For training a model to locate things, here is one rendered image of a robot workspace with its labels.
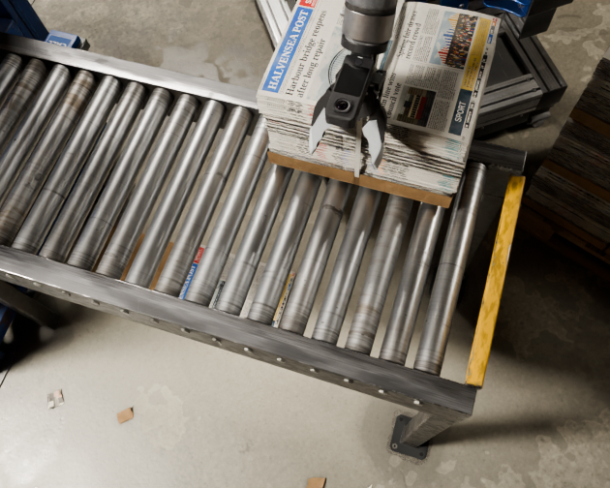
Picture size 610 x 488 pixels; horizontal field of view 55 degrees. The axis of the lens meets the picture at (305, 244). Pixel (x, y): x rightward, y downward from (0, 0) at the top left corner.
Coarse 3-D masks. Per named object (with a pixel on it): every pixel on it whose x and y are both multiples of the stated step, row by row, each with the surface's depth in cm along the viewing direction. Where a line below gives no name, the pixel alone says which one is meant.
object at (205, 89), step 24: (0, 48) 140; (24, 48) 140; (48, 48) 139; (72, 48) 139; (96, 72) 136; (120, 72) 135; (144, 72) 135; (168, 72) 134; (120, 96) 143; (216, 96) 131; (240, 96) 130; (480, 144) 122; (504, 168) 120; (504, 192) 128
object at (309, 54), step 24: (312, 0) 110; (336, 0) 110; (288, 24) 108; (312, 24) 107; (336, 24) 107; (288, 48) 105; (312, 48) 105; (336, 48) 105; (288, 72) 103; (312, 72) 103; (336, 72) 103; (264, 96) 102; (288, 96) 101; (312, 96) 101; (288, 120) 107; (288, 144) 114; (336, 144) 108
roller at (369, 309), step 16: (400, 208) 117; (384, 224) 117; (400, 224) 116; (384, 240) 115; (400, 240) 116; (384, 256) 114; (368, 272) 114; (384, 272) 112; (368, 288) 112; (384, 288) 112; (368, 304) 110; (352, 320) 111; (368, 320) 109; (352, 336) 108; (368, 336) 108; (368, 352) 108
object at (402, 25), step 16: (400, 16) 108; (400, 32) 106; (400, 48) 104; (384, 64) 103; (384, 96) 100; (352, 128) 102; (352, 144) 107; (368, 144) 105; (352, 160) 112; (368, 160) 110
